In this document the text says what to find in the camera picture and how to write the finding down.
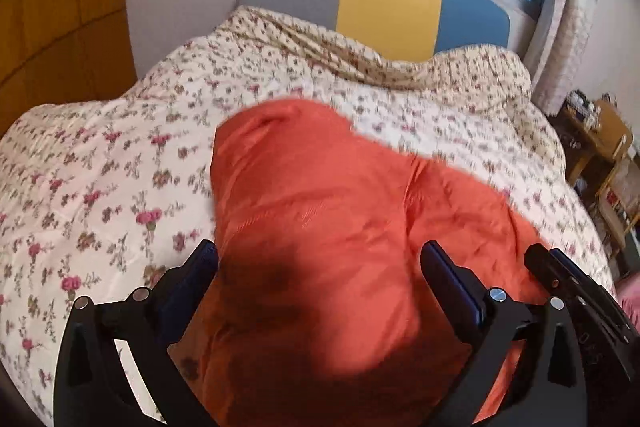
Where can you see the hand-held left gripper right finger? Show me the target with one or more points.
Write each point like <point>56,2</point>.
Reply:
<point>460,287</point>

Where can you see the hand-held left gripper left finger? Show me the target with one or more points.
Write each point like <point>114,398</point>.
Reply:
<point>187,287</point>

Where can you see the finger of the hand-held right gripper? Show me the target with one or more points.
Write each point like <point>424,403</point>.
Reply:
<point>542,264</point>
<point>575,267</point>

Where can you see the orange padded jacket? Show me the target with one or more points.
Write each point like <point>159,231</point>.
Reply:
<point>320,232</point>

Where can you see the pink cloth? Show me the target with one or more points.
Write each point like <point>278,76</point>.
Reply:
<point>631,294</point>

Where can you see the wooden rack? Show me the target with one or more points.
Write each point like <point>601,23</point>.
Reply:
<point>620,197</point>

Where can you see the wooden side table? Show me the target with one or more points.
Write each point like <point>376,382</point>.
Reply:
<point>600,137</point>

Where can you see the floral print duvet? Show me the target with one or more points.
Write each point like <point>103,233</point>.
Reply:
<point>125,157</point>

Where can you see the cluster of small bottles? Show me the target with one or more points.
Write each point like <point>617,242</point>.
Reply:
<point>585,107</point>

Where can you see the floral patterned curtain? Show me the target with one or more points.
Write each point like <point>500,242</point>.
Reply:
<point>562,17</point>

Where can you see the grey yellow blue headboard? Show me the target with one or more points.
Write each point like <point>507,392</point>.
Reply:
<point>387,2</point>

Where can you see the yellow wooden wardrobe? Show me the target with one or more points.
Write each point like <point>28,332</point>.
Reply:
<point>55,7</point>

